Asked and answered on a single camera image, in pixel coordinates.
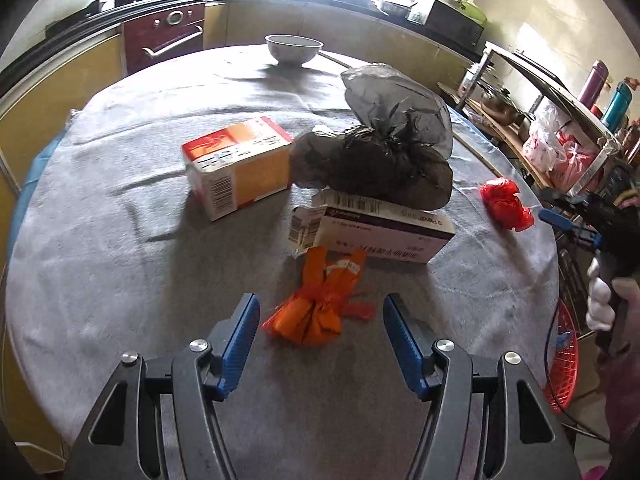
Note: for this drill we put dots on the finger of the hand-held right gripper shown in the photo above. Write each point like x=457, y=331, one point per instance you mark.
x=552, y=217
x=565, y=201

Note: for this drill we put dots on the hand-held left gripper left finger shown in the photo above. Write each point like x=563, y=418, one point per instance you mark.
x=241, y=344

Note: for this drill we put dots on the grey tablecloth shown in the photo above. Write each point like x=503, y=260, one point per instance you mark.
x=125, y=270

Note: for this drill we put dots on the red crumpled plastic bag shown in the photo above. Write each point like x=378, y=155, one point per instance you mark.
x=505, y=205

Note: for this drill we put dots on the red plastic basket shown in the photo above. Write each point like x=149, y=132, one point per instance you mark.
x=565, y=365

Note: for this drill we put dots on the pink thermos bottle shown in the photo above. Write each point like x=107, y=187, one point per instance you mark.
x=592, y=85

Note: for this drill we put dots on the white ceramic bowl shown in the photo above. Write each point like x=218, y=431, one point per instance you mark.
x=292, y=50

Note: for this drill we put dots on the metal storage rack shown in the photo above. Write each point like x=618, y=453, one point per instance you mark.
x=540, y=72

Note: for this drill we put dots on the blue underlay cloth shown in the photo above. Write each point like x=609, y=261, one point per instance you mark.
x=37, y=165

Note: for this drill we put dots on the orange wrapper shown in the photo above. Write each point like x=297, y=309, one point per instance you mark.
x=315, y=310

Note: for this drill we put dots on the grey plastic bag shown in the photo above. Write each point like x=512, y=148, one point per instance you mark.
x=390, y=160

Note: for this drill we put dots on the person's right forearm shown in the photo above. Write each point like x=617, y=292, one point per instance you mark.
x=622, y=400

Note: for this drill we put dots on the black microwave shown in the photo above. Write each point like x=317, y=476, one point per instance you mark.
x=450, y=22

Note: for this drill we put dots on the orange and white carton box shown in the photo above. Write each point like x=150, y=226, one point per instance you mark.
x=250, y=175

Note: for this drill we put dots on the white and purple medicine box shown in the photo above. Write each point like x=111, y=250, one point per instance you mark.
x=390, y=235

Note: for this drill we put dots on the white and pink plastic bags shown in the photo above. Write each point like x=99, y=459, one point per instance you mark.
x=555, y=150

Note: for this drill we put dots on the person's right hand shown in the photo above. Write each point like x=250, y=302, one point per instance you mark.
x=600, y=305

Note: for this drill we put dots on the maroon oven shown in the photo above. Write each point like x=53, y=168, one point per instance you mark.
x=165, y=35

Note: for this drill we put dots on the blue thermos bottle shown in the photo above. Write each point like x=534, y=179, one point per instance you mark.
x=615, y=107

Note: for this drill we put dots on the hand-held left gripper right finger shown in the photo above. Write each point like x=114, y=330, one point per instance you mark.
x=400, y=345

